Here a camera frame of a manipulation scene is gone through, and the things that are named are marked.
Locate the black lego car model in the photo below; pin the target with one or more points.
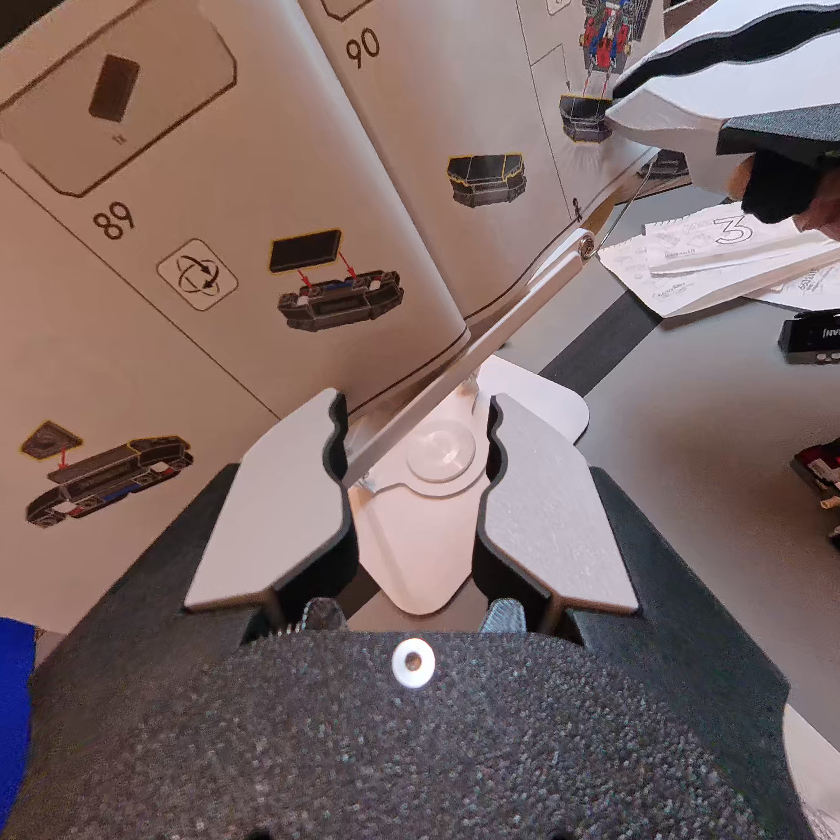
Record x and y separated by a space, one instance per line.
820 485

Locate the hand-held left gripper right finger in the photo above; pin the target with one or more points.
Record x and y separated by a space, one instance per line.
558 525

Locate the black printed lego plate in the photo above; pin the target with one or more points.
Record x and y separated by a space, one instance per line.
810 338

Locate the white book stand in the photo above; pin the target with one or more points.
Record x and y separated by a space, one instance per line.
446 492

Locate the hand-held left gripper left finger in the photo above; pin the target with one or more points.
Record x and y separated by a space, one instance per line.
275 518

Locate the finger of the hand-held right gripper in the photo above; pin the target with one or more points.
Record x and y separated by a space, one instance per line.
709 108
735 33

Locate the lego instruction booklet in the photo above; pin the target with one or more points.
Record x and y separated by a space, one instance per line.
197 229

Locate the person's right hand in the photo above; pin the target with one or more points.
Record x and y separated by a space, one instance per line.
823 210

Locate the blue plastic parts bin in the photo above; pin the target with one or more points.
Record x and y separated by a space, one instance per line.
13 709

